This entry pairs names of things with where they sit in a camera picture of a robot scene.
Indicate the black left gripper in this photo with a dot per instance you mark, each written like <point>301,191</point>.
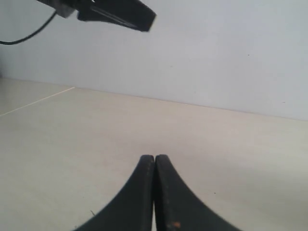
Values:
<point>132,14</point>

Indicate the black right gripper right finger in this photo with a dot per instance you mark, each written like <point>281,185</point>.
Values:
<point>177,208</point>

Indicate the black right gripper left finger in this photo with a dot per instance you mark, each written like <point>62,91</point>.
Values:
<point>132,208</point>

